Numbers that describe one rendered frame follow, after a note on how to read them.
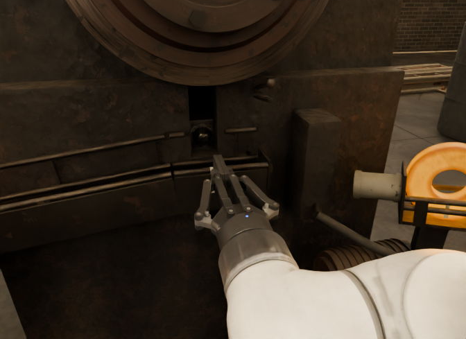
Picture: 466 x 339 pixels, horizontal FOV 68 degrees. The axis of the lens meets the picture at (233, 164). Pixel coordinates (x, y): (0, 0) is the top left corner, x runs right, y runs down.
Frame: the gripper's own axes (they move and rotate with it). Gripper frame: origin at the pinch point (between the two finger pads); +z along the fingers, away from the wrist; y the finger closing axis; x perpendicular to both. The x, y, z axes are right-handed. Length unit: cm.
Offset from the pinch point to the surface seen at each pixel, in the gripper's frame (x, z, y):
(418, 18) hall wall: -61, 614, 537
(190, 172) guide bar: -4.0, 7.0, -4.8
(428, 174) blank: -2.0, -5.6, 39.1
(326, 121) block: 4.6, 7.4, 23.3
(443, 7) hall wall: -40, 616, 591
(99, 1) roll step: 26.6, 7.9, -16.8
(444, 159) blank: 1.6, -6.3, 40.5
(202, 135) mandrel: -1.5, 18.1, -0.6
